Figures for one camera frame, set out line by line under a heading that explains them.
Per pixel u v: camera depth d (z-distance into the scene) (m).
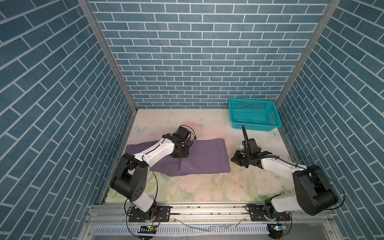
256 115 1.19
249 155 0.70
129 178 0.44
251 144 0.72
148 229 0.72
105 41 0.83
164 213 0.74
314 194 0.43
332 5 0.70
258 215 0.74
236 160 0.81
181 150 0.77
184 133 0.73
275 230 0.72
